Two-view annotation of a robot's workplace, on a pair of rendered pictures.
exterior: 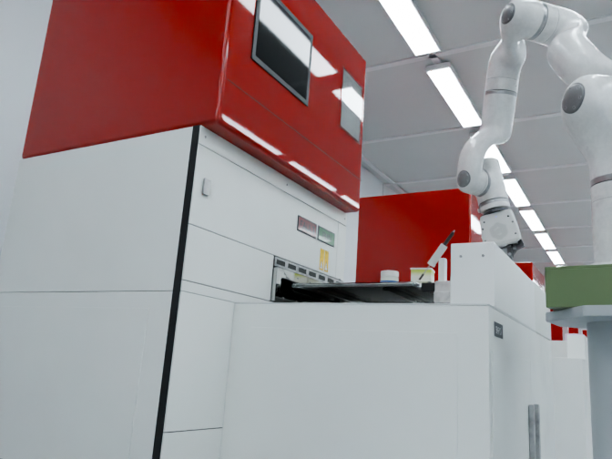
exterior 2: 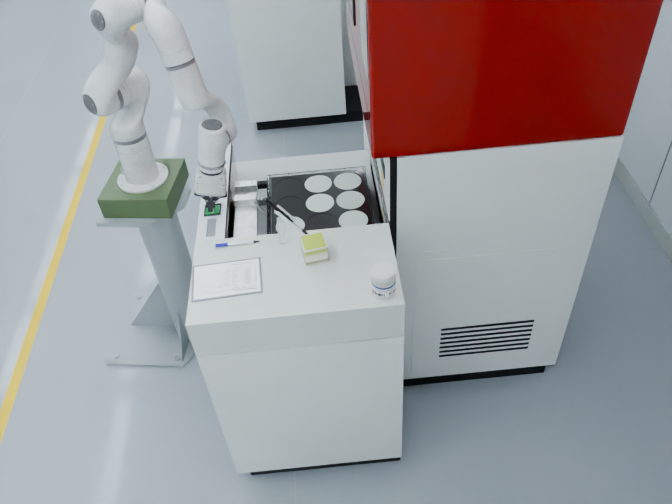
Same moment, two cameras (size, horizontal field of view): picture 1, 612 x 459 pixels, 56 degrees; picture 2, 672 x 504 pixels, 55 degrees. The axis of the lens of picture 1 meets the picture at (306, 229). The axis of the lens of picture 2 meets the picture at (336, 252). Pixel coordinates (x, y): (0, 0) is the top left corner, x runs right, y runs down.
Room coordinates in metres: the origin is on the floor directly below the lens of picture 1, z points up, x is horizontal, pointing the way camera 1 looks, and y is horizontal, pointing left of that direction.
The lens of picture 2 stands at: (3.19, -1.10, 2.36)
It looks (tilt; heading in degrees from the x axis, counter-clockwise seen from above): 44 degrees down; 149
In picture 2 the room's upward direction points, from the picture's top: 5 degrees counter-clockwise
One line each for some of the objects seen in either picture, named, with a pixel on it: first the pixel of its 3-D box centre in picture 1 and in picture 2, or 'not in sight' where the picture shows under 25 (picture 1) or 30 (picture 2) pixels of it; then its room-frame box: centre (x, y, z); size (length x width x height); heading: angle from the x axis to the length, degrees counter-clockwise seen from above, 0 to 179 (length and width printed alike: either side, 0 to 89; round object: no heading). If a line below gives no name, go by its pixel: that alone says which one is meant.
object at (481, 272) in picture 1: (498, 292); (218, 202); (1.44, -0.50, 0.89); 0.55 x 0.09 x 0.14; 150
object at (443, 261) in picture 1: (437, 264); (286, 224); (1.84, -0.44, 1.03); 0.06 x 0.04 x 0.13; 60
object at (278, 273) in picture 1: (311, 294); (378, 195); (1.77, -0.03, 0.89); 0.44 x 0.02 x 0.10; 150
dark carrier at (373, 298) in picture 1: (376, 294); (320, 203); (1.68, -0.22, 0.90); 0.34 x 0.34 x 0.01; 60
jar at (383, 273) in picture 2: (389, 283); (383, 280); (2.20, -0.34, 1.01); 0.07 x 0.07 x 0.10
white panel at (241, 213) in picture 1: (280, 243); (376, 137); (1.63, 0.07, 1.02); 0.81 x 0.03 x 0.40; 150
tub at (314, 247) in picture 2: (423, 279); (314, 249); (1.96, -0.42, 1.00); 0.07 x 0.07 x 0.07; 69
